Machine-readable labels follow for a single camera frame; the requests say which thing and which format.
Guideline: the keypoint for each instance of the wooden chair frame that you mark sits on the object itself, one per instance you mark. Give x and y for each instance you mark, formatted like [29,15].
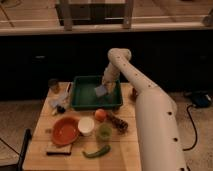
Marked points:
[94,14]

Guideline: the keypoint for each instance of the glass jar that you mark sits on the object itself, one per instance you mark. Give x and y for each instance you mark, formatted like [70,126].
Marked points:
[53,85]

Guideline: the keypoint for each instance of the orange bowl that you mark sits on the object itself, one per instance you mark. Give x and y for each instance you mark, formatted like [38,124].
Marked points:
[65,131]

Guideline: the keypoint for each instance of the grey-blue sponge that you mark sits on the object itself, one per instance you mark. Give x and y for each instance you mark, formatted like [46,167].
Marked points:
[101,90]

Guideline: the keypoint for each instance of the green cup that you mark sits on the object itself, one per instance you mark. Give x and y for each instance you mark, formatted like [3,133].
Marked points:
[104,132]

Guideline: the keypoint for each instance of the red apple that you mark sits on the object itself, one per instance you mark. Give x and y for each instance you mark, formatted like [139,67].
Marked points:
[134,94]

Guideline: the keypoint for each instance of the orange fruit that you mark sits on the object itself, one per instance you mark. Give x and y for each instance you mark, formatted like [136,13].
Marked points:
[100,115]

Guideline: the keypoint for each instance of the green chili pepper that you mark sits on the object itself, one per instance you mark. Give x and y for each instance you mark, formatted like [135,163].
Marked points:
[104,150]

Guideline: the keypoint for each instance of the crumpled plastic bag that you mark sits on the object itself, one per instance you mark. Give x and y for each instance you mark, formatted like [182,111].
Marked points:
[59,100]

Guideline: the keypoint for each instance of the dark grape bunch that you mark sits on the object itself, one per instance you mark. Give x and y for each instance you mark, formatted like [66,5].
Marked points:
[119,124]

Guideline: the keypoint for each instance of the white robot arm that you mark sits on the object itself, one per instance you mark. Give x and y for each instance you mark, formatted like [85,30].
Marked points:
[157,130]

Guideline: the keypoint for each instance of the dark blue device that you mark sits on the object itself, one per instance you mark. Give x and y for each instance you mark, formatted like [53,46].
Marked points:
[201,99]

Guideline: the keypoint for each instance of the white cup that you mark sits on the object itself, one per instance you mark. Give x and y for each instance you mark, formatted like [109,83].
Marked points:
[86,126]

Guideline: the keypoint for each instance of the green plastic tray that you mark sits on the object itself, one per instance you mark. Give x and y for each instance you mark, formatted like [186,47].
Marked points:
[83,96]

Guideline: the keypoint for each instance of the dark rectangular sponge block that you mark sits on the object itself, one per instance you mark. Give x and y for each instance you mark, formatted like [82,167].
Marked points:
[52,149]

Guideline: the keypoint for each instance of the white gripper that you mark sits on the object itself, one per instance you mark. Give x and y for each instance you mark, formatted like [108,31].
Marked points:
[111,74]

